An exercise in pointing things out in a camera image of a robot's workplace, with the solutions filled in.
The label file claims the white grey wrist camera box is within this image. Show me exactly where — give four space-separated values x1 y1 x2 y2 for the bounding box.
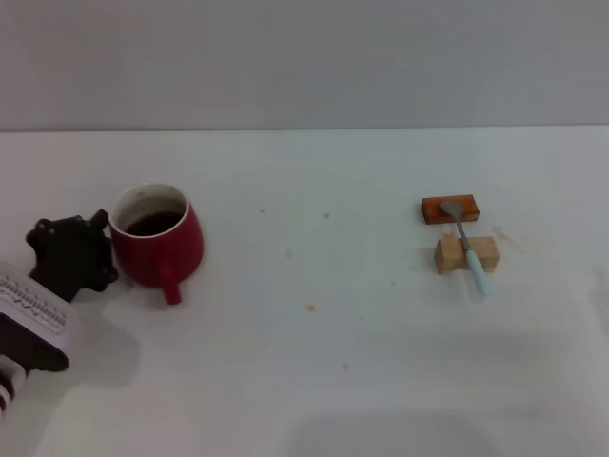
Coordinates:
0 260 83 373

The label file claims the red ceramic coffee cup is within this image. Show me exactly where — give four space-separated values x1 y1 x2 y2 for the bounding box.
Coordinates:
108 182 206 306

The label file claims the light wooden block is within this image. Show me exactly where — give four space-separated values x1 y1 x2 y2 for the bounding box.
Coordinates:
433 235 501 276

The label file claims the reddish brown wooden block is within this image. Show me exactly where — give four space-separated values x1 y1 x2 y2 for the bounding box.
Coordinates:
421 193 481 226

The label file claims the blue handled metal spoon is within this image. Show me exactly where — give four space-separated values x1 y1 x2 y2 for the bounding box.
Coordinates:
438 200 496 297

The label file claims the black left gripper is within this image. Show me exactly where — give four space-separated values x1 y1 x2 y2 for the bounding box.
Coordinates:
25 208 120 305

